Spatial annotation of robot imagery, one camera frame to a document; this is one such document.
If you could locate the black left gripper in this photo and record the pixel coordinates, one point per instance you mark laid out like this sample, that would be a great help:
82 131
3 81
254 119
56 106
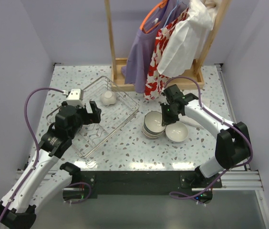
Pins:
87 115

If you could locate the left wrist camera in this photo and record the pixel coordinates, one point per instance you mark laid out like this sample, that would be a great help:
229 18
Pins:
74 97

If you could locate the white hanging garment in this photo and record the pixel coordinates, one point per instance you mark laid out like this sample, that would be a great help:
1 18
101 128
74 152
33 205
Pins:
188 36

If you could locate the white ribbed bowl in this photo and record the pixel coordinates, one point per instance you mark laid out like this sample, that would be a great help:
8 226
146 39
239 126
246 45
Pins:
177 132

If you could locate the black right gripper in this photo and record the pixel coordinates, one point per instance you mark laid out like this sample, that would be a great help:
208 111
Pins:
166 119

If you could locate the red white floral garment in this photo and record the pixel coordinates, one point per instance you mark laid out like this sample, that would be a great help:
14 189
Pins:
156 81

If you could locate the blue hanger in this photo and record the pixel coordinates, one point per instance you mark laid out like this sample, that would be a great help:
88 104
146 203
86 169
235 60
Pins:
178 7

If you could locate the teal and white bowl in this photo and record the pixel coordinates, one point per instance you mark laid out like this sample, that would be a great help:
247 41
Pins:
153 122

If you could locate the wire dish rack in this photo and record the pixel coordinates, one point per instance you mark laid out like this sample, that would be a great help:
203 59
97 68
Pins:
113 117

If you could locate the beige bowl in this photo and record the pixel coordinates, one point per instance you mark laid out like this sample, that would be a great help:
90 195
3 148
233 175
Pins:
150 134

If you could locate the folded white cloth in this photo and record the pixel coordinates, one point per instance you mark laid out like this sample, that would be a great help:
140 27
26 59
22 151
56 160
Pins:
189 121

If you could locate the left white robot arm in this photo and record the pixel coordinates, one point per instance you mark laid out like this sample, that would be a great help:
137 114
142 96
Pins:
16 209

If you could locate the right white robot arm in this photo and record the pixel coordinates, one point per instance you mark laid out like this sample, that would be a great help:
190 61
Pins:
232 140

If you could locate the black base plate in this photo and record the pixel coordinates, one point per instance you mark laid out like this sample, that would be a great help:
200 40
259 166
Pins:
143 182

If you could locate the purple shirt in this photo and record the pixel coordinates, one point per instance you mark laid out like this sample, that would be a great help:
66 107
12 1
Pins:
136 69

